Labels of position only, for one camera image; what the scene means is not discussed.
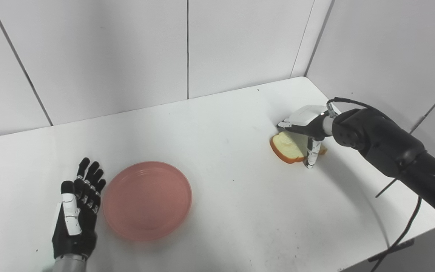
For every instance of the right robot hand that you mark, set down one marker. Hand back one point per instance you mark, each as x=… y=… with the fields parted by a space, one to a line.
x=307 y=128

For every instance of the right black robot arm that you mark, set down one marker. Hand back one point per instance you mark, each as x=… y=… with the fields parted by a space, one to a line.
x=395 y=151

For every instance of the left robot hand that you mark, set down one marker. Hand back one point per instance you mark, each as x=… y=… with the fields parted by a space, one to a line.
x=77 y=215

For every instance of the pink round plate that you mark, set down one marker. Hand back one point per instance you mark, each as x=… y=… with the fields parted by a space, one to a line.
x=147 y=200

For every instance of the slice of white bread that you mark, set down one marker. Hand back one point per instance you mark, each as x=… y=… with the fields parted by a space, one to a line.
x=289 y=148

